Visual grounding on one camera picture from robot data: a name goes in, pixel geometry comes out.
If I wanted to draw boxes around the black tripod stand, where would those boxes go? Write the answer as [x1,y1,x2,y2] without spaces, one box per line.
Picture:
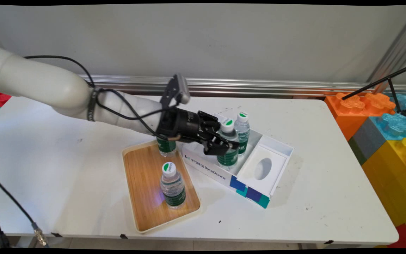
[342,62,406,120]

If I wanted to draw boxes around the aluminium frame post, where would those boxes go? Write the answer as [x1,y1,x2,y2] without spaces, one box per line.
[367,6,406,85]

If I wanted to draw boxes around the grey toy building block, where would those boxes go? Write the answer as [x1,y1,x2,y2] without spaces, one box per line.
[348,118,389,166]

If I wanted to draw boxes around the black strap on arm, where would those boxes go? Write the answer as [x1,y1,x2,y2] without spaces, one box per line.
[86,86,102,122]

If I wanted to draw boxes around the blue toy building block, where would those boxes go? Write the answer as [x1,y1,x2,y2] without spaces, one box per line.
[370,93,406,141]

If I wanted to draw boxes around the white ByteDance cardboard box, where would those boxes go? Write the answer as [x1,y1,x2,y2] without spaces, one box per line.
[182,113,295,209]

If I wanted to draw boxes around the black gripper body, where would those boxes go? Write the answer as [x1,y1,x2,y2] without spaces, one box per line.
[156,107,204,144]

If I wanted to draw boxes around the aluminium frame rail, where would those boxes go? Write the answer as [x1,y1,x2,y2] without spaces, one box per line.
[78,74,406,98]

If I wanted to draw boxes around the black cable with metal connector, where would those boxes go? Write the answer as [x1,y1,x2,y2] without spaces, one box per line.
[0,171,49,248]

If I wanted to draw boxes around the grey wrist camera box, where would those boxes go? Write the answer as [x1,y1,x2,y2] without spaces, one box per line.
[172,73,191,105]

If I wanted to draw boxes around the yellow toy building block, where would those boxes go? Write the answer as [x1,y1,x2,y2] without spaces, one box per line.
[362,138,406,244]

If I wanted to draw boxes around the clear water bottle green label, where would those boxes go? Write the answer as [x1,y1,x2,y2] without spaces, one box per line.
[216,118,240,170]
[156,137,178,158]
[159,162,186,209]
[234,112,251,156]

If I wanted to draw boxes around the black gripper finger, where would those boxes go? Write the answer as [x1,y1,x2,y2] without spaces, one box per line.
[203,134,241,156]
[197,110,224,134]

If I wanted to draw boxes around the orange toy building block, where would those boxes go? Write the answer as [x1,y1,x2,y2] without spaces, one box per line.
[325,93,396,141]

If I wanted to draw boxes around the wooden tray with pale rim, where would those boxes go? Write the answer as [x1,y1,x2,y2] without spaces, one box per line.
[122,140,202,234]

